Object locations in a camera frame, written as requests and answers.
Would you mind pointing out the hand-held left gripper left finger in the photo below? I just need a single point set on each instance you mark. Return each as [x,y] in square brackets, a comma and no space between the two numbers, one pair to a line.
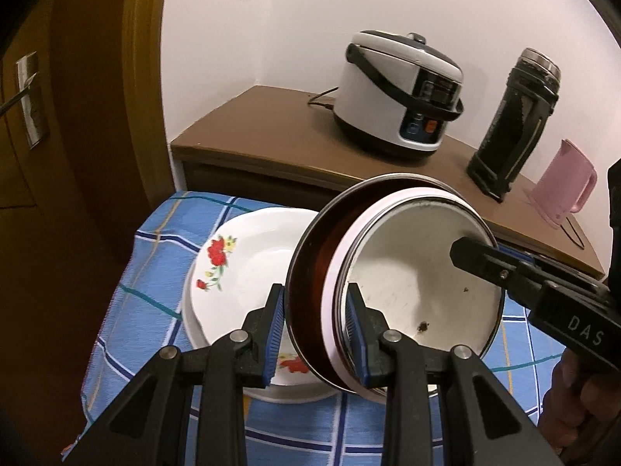
[274,344]

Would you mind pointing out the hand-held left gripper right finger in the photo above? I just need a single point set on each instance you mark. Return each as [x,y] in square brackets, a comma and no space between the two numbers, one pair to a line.
[354,340]

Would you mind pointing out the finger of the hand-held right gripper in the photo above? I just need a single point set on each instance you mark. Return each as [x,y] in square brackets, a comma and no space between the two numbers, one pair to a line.
[521,254]
[490,262]

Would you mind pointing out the stainless steel bowl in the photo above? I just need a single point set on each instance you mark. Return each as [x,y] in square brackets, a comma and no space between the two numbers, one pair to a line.
[310,291]

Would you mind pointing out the pink plastic bowl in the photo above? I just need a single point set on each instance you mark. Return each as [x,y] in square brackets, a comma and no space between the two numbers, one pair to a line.
[334,272]

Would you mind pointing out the white enamel bowl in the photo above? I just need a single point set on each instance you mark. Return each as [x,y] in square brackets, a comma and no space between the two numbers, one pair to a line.
[412,262]

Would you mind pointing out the white bowl with pink flowers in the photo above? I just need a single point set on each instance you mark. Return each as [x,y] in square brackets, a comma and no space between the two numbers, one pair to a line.
[190,310]

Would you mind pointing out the white plate with red flowers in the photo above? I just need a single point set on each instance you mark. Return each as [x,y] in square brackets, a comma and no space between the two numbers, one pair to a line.
[262,252]

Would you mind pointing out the person's right hand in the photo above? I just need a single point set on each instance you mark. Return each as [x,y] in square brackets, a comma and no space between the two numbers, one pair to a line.
[582,412]

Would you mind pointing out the pink electric kettle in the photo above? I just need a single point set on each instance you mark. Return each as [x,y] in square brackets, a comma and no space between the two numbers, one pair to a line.
[558,184]

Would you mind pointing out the black thermos flask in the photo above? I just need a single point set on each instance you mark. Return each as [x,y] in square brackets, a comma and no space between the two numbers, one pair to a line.
[514,126]

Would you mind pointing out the blue plaid tablecloth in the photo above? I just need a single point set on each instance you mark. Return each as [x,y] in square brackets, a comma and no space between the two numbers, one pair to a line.
[145,291]

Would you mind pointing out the white and black rice cooker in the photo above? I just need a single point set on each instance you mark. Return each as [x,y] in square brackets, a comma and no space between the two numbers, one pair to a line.
[378,92]

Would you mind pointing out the brown wooden cabinet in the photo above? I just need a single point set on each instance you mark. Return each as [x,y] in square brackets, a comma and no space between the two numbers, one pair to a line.
[271,126]

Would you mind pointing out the brown wooden door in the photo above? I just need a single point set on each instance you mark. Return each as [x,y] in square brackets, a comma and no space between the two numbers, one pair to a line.
[73,179]

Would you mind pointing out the wooden door frame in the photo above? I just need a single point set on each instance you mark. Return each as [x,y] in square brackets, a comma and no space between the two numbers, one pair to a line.
[145,107]

